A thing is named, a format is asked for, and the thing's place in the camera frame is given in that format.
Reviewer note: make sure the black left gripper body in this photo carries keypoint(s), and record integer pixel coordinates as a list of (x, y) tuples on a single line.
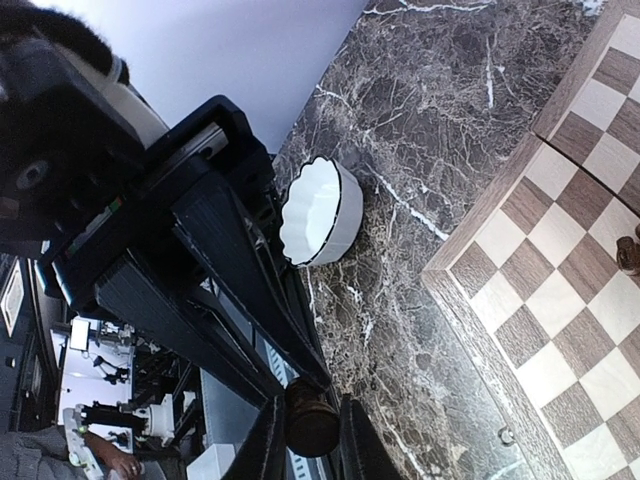
[(188, 247)]

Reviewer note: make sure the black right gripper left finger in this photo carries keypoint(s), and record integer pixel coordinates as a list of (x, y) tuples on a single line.
[(263, 454)]

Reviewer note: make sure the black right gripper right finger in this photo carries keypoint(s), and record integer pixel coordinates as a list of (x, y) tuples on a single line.
[(363, 455)]

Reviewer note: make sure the dark wooden chess piece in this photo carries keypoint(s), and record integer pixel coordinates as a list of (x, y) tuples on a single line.
[(627, 253), (311, 424)]

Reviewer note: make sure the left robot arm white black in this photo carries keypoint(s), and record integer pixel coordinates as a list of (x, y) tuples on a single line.
[(73, 129)]

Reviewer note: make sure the wooden chess board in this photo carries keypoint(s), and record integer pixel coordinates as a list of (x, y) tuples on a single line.
[(529, 279)]

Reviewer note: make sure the white fluted ceramic bowl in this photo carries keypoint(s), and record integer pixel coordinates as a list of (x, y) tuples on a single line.
[(322, 214)]

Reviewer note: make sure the person in background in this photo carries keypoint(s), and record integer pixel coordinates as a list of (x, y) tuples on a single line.
[(53, 453)]

